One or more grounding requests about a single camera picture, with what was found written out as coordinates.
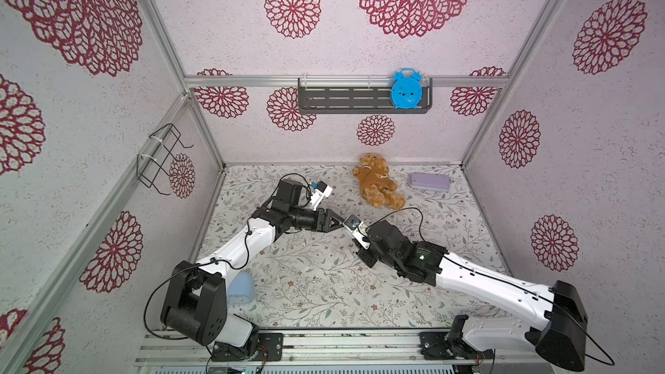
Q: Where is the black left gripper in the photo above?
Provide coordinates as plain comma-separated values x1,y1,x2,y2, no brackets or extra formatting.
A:
288,207,346,233

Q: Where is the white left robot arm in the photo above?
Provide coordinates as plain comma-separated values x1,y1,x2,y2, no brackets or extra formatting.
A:
159,173,344,363

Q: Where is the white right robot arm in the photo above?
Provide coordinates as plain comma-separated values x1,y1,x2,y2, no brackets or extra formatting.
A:
344,216,592,372

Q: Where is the brown teddy bear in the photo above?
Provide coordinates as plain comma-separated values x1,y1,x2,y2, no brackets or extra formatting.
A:
353,153,406,211

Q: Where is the purple rectangular case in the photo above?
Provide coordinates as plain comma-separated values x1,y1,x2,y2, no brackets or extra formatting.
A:
409,172,452,192

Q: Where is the light blue cup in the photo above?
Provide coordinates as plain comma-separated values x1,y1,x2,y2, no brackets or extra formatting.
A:
226,271,256,306

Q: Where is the blue alarm clock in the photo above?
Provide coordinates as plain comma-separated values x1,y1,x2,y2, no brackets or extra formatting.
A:
390,69,423,109

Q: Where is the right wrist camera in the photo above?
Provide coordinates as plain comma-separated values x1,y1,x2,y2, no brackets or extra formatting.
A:
343,215,370,249

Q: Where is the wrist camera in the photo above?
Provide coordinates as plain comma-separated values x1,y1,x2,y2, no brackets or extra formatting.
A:
343,215,370,249
308,181,333,211

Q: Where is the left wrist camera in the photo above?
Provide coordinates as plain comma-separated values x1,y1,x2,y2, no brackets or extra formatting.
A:
308,181,333,211

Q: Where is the grey wall shelf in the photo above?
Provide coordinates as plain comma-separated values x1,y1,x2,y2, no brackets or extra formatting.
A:
297,78,433,115

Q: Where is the black wire wall basket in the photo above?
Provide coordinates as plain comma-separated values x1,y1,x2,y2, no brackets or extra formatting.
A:
135,122,196,197

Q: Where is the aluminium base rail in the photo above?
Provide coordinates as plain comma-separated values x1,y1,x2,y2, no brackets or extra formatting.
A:
132,328,563,372

